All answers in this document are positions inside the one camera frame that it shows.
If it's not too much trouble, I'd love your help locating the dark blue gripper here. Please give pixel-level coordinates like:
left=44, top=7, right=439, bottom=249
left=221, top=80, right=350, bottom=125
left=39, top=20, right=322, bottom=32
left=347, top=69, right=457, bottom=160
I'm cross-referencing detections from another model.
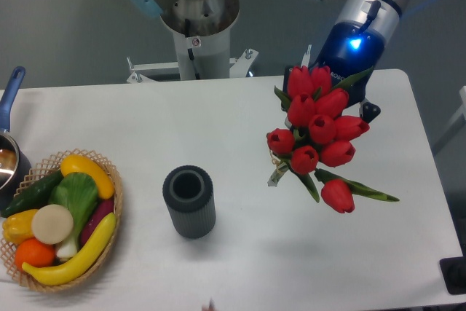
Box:
left=302, top=23, right=385, bottom=124

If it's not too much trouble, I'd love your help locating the red tulip bouquet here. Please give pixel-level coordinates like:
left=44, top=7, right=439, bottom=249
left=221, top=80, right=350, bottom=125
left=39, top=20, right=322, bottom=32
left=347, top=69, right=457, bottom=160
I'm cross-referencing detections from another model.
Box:
left=266, top=66, right=398, bottom=213

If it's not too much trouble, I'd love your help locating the white furniture leg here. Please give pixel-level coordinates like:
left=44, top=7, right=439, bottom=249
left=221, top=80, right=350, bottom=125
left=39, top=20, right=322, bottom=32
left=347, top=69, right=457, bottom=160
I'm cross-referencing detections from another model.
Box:
left=431, top=86, right=465, bottom=157

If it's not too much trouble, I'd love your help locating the black device at table edge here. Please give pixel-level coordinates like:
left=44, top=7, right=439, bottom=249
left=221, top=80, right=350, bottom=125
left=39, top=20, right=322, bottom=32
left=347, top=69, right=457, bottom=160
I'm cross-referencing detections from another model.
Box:
left=439, top=256, right=465, bottom=295

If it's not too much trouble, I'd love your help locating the dark grey ribbed vase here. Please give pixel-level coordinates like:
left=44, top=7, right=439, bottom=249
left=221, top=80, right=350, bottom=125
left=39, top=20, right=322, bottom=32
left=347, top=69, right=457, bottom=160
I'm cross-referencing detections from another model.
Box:
left=162, top=165, right=216, bottom=239

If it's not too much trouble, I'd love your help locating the purple eggplant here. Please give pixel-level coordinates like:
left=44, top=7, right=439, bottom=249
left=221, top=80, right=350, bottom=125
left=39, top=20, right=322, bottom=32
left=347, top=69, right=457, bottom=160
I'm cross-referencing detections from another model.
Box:
left=79, top=198, right=114, bottom=247

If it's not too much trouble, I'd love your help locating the yellow squash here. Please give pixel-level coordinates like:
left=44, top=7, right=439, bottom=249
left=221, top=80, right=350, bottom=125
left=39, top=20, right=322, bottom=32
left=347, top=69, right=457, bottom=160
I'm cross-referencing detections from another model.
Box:
left=60, top=154, right=114, bottom=200

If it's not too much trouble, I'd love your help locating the green bok choy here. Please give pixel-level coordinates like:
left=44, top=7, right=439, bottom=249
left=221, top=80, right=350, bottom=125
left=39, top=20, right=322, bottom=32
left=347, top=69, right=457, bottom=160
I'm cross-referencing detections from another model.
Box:
left=48, top=173, right=98, bottom=261

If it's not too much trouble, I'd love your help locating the woven wicker basket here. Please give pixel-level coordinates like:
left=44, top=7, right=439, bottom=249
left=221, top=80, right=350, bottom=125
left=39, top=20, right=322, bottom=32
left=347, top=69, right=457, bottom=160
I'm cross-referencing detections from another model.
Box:
left=1, top=149, right=123, bottom=292

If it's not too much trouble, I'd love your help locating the yellow banana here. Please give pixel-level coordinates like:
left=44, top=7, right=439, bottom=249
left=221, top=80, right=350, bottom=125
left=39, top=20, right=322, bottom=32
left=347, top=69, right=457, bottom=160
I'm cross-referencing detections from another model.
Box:
left=22, top=213, right=117, bottom=286

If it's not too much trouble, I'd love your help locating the beige round disc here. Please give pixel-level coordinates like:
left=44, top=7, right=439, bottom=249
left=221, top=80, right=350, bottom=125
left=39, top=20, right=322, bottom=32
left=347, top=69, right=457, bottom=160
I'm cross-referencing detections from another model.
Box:
left=31, top=204, right=74, bottom=245

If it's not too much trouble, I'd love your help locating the green cucumber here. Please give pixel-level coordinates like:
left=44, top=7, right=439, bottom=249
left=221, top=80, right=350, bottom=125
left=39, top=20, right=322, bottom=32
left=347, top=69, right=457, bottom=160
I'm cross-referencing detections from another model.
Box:
left=1, top=170, right=63, bottom=218

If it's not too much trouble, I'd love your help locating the orange fruit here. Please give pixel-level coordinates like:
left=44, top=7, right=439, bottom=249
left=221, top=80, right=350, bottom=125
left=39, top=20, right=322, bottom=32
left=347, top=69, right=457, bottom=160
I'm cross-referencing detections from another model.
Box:
left=15, top=238, right=55, bottom=270

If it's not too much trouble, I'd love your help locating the yellow bell pepper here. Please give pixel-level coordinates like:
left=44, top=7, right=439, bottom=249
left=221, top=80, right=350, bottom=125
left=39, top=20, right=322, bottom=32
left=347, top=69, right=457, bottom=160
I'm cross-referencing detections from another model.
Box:
left=2, top=209, right=39, bottom=245

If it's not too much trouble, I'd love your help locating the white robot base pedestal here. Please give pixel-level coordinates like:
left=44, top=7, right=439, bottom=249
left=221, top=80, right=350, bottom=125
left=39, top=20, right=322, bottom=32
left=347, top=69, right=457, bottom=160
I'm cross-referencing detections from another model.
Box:
left=127, top=0, right=258, bottom=83

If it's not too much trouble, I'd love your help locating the blue handled saucepan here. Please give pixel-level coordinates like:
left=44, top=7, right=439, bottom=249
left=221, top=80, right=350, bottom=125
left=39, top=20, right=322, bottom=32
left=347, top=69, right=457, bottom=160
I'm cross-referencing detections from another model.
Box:
left=1, top=66, right=31, bottom=209

